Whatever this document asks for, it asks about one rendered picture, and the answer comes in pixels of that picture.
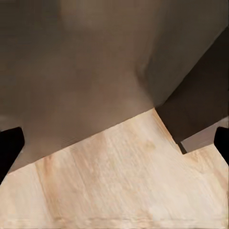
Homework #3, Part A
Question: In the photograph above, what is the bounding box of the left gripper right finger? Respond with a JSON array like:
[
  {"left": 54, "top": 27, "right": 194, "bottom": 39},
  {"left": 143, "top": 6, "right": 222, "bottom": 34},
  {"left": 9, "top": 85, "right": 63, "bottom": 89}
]
[{"left": 214, "top": 127, "right": 229, "bottom": 165}]

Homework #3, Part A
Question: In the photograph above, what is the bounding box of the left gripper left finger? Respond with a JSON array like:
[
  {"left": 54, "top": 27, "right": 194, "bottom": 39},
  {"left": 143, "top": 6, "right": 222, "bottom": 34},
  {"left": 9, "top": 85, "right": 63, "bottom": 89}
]
[{"left": 0, "top": 127, "right": 25, "bottom": 184}]

